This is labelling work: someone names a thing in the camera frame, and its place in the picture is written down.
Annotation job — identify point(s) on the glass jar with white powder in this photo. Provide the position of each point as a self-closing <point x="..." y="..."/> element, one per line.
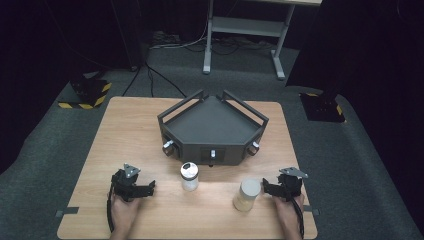
<point x="189" y="181"/>

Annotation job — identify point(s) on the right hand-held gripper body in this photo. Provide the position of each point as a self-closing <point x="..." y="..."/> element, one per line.
<point x="290" y="186"/>

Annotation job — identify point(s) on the yellow-black striped stand base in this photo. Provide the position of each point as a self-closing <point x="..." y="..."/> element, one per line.
<point x="321" y="108"/>
<point x="87" y="91"/>

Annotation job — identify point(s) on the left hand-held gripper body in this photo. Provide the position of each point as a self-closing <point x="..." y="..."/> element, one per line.
<point x="124" y="185"/>

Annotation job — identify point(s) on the black curtain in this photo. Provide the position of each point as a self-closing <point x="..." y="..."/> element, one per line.
<point x="50" y="40"/>
<point x="366" y="43"/>

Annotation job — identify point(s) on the black corner shelf rack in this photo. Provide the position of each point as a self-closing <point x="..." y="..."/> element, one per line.
<point x="213" y="125"/>

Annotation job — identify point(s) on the grey metal desk frame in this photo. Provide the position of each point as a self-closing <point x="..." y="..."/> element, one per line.
<point x="246" y="26"/>

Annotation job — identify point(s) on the black tape strip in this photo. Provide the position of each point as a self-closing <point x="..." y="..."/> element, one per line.
<point x="309" y="209"/>
<point x="68" y="210"/>

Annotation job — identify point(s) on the jar with beige contents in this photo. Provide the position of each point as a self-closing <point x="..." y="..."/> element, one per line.
<point x="246" y="196"/>

